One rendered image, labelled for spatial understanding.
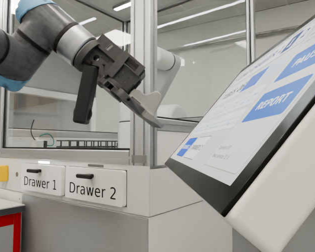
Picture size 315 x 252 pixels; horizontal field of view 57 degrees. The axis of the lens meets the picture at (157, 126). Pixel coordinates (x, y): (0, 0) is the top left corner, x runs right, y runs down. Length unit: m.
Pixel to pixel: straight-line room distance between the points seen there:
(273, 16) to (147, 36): 3.52
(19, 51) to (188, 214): 0.74
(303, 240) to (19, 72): 0.55
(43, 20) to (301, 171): 0.52
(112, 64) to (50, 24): 0.14
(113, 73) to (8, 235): 0.96
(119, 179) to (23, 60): 0.47
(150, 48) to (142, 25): 0.08
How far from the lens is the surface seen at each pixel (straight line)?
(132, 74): 0.58
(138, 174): 0.88
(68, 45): 0.59
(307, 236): 0.45
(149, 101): 0.57
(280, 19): 4.32
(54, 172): 1.18
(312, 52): 0.33
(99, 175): 0.98
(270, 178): 0.21
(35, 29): 0.62
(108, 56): 0.59
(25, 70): 0.63
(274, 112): 0.27
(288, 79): 0.32
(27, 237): 1.42
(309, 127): 0.22
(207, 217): 1.19
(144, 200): 0.88
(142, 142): 0.87
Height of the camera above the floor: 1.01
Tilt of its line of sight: 4 degrees up
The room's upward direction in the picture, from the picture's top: straight up
